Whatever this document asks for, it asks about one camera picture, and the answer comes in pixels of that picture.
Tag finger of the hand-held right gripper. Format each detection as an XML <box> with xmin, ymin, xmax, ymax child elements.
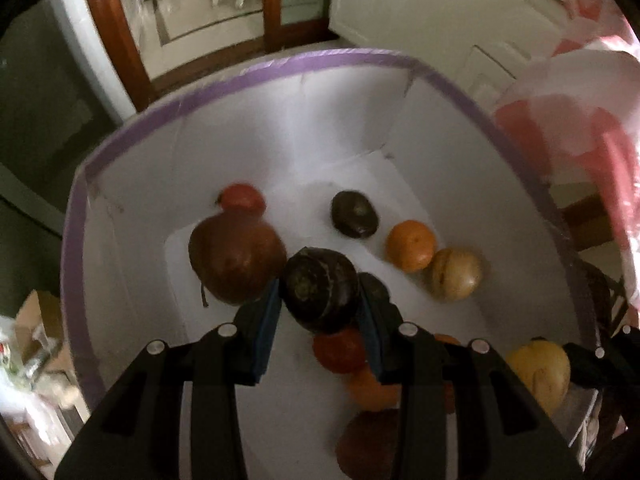
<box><xmin>562</xmin><ymin>324</ymin><xmax>640</xmax><ymax>401</ymax></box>

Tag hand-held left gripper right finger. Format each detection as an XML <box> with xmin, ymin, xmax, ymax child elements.
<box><xmin>356</xmin><ymin>280</ymin><xmax>586</xmax><ymax>480</ymax></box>

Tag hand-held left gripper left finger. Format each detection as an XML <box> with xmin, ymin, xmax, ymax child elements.
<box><xmin>54</xmin><ymin>277</ymin><xmax>283</xmax><ymax>480</ymax></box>

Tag red tomato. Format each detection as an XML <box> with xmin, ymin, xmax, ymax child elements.
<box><xmin>313</xmin><ymin>327</ymin><xmax>369</xmax><ymax>374</ymax></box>
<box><xmin>216</xmin><ymin>183</ymin><xmax>267</xmax><ymax>216</ymax></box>

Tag orange mandarin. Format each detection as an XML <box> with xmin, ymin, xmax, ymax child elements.
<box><xmin>434</xmin><ymin>333</ymin><xmax>463</xmax><ymax>413</ymax></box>
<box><xmin>386</xmin><ymin>220</ymin><xmax>437</xmax><ymax>273</ymax></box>
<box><xmin>342</xmin><ymin>365</ymin><xmax>403</xmax><ymax>411</ymax></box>

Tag yellow pepino melon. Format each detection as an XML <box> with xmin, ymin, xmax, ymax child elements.
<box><xmin>428</xmin><ymin>247</ymin><xmax>484</xmax><ymax>302</ymax></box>
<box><xmin>506</xmin><ymin>340</ymin><xmax>572</xmax><ymax>418</ymax></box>

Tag dark passion fruit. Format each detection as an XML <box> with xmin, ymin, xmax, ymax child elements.
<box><xmin>279</xmin><ymin>247</ymin><xmax>361</xmax><ymax>335</ymax></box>

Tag red apple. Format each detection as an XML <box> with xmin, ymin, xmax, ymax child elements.
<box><xmin>335</xmin><ymin>409</ymin><xmax>401</xmax><ymax>480</ymax></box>
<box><xmin>188</xmin><ymin>210</ymin><xmax>288</xmax><ymax>306</ymax></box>

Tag dark avocado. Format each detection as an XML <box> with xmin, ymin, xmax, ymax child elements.
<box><xmin>331</xmin><ymin>190</ymin><xmax>379</xmax><ymax>239</ymax></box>

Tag white box purple rim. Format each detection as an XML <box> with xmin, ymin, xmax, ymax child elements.
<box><xmin>60</xmin><ymin>47</ymin><xmax>601</xmax><ymax>480</ymax></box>

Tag cardboard box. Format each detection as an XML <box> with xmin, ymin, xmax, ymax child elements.
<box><xmin>12</xmin><ymin>289</ymin><xmax>68</xmax><ymax>361</ymax></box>

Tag red white checkered tablecloth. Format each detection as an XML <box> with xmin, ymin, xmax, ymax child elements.
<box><xmin>492</xmin><ymin>0</ymin><xmax>640</xmax><ymax>311</ymax></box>

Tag white plastic bag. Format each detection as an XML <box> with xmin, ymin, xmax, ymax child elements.
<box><xmin>0</xmin><ymin>315</ymin><xmax>91</xmax><ymax>461</ymax></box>

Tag dark cabinet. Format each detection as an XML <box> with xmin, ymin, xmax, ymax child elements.
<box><xmin>0</xmin><ymin>0</ymin><xmax>126</xmax><ymax>241</ymax></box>

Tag white cabinet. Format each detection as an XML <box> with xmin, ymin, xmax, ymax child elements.
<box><xmin>327</xmin><ymin>0</ymin><xmax>571</xmax><ymax>106</ymax></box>

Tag wooden table frame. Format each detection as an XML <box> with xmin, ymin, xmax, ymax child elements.
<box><xmin>562</xmin><ymin>192</ymin><xmax>626</xmax><ymax>256</ymax></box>

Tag brown wooden door frame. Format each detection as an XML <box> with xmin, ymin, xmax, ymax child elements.
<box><xmin>77</xmin><ymin>0</ymin><xmax>336</xmax><ymax>111</ymax></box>

